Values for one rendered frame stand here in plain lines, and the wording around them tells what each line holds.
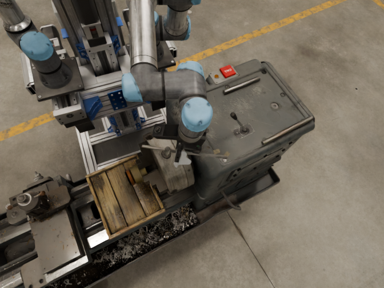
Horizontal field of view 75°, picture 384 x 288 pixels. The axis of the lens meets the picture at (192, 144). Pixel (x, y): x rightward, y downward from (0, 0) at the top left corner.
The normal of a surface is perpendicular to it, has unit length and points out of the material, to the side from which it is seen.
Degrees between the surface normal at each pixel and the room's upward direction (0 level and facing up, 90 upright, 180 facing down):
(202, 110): 10
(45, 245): 0
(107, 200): 0
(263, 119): 0
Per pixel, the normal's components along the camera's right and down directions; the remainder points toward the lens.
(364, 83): 0.07, -0.42
